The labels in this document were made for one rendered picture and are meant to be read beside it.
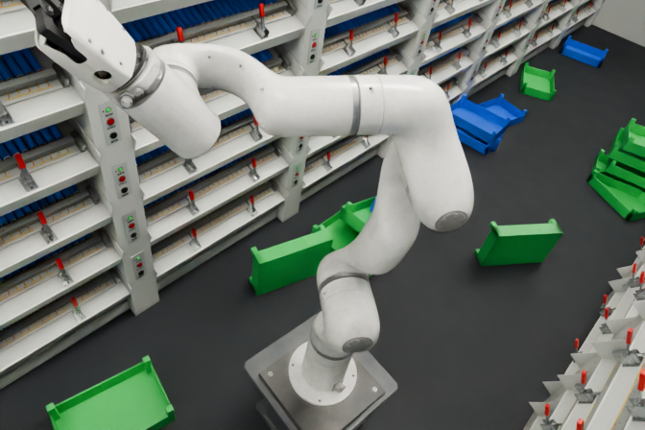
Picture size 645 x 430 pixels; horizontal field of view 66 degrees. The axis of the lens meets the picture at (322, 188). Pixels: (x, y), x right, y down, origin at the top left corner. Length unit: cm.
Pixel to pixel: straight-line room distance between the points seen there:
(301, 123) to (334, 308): 50
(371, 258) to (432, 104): 36
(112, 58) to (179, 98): 10
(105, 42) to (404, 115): 40
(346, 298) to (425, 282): 104
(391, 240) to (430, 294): 114
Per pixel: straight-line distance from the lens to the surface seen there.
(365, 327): 106
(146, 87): 66
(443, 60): 274
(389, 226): 93
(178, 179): 157
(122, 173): 141
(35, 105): 124
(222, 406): 173
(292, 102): 69
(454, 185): 80
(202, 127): 72
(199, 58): 77
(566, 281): 240
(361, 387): 146
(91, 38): 63
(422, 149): 78
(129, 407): 176
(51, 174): 135
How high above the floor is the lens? 161
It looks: 44 degrees down
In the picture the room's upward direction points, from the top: 11 degrees clockwise
